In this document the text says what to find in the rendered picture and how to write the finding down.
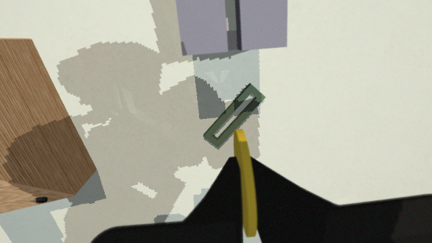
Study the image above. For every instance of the dark green rectangular holder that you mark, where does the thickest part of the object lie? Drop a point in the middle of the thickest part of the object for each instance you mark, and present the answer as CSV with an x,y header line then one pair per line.
x,y
218,141

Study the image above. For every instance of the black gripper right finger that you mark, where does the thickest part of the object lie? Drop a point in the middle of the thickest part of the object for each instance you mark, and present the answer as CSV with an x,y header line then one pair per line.
x,y
287,213

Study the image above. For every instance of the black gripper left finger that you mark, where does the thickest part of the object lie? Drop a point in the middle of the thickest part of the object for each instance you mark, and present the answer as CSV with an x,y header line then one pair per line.
x,y
217,218

